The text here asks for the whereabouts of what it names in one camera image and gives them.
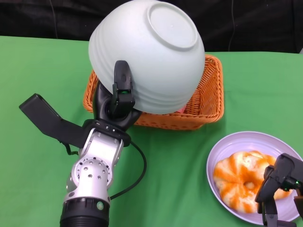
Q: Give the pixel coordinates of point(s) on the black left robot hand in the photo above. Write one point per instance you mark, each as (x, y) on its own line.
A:
(120, 94)

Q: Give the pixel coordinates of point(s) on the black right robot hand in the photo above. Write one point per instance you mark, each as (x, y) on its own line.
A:
(288, 172)

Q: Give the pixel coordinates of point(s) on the orange striped shell bread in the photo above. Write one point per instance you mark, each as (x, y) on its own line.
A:
(260, 160)

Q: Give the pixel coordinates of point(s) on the pale green bowl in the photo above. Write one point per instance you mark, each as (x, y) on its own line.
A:
(154, 59)

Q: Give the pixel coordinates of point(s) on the salmon cake block with blueberry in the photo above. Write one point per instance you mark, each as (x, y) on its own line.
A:
(181, 110)

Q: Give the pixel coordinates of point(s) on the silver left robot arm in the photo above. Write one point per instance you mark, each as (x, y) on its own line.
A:
(94, 170)

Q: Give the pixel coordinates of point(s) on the lavender white plate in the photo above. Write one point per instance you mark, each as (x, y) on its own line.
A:
(236, 142)

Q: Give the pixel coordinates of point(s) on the orange wicker basket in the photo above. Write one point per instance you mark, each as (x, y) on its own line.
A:
(210, 94)

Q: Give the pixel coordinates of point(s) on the green tablecloth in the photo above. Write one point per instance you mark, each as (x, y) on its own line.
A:
(35, 71)

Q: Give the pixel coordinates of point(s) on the black backdrop curtain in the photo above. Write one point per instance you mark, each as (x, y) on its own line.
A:
(35, 19)

